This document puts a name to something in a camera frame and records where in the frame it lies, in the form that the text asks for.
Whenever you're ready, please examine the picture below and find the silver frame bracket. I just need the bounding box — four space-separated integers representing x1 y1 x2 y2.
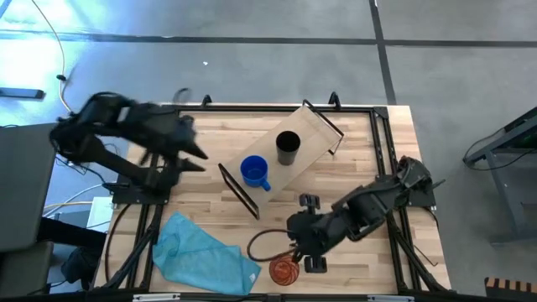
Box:
133 293 181 302
368 294 415 302

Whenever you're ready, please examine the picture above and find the grey cabinet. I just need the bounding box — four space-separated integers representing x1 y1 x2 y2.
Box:
0 123 57 253

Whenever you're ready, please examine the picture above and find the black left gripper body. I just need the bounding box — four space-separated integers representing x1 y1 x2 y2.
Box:
159 117 198 163

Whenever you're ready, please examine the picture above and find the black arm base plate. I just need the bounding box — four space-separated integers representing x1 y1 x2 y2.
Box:
112 182 171 206
398 184 437 209

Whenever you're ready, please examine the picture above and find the blue mug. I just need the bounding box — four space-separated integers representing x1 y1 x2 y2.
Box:
239 154 272 192

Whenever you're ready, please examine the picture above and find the yellow floor cable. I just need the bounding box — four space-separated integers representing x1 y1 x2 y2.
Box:
31 0 73 113

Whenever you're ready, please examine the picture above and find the black bag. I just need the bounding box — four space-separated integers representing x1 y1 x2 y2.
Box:
60 246 101 291

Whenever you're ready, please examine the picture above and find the dark flat bar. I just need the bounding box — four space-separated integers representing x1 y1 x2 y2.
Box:
0 86 46 101

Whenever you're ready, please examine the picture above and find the black aluminium table frame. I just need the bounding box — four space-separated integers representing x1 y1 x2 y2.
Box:
94 92 453 302

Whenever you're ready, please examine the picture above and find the orange black striped block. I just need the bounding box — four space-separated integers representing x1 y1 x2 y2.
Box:
484 276 537 302

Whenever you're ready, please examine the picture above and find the wooden tray with black handles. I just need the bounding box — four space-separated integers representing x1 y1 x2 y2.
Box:
217 99 345 221

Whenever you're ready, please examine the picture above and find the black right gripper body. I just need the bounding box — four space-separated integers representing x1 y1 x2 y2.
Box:
286 208 337 258

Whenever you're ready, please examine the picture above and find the light blue cloth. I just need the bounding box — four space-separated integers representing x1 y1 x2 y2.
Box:
152 211 262 296

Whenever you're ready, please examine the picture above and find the tall black cup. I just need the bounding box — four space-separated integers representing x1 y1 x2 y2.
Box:
275 130 302 166

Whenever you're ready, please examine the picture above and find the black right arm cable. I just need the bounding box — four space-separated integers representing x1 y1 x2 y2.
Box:
246 228 300 263

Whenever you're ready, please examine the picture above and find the white box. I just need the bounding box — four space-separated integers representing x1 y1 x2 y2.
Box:
86 195 115 234

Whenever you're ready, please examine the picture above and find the grey box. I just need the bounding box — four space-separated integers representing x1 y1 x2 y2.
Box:
0 241 55 299

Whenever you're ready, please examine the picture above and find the grey metal desk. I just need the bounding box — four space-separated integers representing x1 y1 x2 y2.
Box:
462 107 537 247

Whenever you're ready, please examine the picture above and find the orange translucent plastic cup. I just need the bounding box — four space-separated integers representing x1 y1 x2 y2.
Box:
268 254 300 287

